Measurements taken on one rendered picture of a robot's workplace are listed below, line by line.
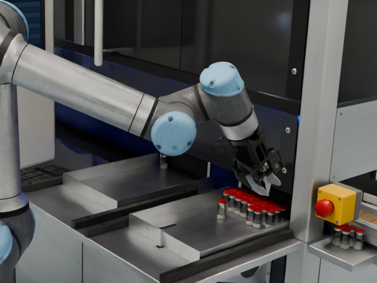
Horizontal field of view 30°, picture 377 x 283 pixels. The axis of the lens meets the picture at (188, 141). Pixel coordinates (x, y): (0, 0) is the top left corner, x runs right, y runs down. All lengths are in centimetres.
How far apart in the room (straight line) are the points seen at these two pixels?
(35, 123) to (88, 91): 114
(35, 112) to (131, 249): 86
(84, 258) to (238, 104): 130
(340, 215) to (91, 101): 67
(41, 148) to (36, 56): 118
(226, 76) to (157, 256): 48
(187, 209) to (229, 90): 59
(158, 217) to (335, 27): 64
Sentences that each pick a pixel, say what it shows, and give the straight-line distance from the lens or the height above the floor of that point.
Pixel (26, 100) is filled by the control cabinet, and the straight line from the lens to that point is 232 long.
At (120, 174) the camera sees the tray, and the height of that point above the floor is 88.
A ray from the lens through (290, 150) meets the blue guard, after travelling 168.
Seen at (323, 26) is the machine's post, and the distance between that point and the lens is 158.
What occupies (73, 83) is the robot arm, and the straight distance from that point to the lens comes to 123.
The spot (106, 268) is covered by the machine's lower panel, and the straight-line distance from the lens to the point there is 242.
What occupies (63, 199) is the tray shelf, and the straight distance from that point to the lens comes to 191.
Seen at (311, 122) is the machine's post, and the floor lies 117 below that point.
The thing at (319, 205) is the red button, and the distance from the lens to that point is 161.
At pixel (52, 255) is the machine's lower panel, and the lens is 273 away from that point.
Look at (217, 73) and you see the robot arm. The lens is 133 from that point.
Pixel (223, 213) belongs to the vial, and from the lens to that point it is 179.
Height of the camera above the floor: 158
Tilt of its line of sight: 17 degrees down
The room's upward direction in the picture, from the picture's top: 3 degrees clockwise
